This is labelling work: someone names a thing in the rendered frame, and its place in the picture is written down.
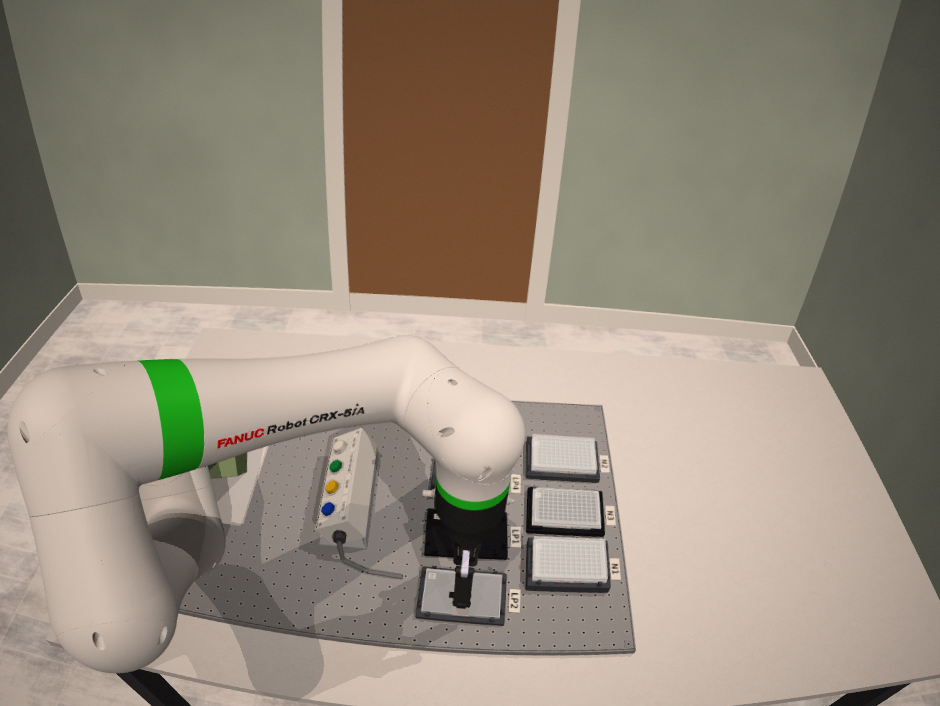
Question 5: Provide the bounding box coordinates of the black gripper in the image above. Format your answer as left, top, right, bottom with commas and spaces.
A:
442, 522, 496, 616

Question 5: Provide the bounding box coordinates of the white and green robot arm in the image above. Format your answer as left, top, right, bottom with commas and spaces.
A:
7, 335, 525, 673

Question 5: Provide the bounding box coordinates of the grey push-button control panel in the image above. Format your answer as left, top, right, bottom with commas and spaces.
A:
315, 428, 403, 579

